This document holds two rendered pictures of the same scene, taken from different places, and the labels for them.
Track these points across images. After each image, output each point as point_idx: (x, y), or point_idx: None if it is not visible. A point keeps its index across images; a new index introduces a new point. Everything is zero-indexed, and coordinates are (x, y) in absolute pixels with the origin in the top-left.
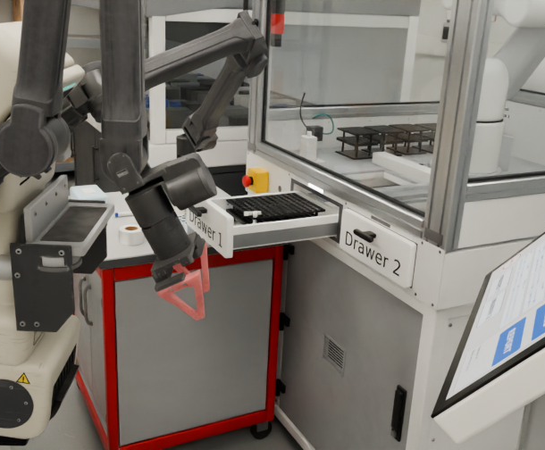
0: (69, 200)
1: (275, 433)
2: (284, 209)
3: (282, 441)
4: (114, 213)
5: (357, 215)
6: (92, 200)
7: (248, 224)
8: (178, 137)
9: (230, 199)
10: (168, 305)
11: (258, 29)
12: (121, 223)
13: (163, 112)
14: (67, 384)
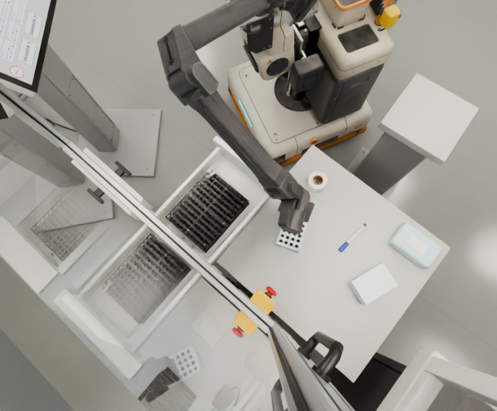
0: (266, 16)
1: (234, 281)
2: (195, 200)
3: (226, 276)
4: (366, 224)
5: (129, 188)
6: (253, 21)
7: (208, 158)
8: (304, 189)
9: (245, 203)
10: None
11: (294, 346)
12: (349, 213)
13: (447, 374)
14: (248, 55)
